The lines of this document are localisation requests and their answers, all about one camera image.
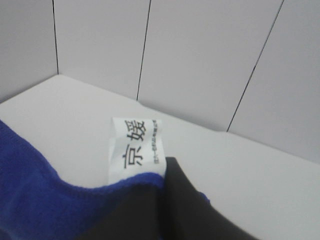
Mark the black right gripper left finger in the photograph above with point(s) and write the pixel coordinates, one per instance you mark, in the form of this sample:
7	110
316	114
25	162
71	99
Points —
134	218

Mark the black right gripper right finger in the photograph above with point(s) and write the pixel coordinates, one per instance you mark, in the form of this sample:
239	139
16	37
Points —
187	214

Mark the blue towel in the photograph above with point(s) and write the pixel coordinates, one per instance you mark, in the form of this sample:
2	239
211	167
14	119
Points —
36	204

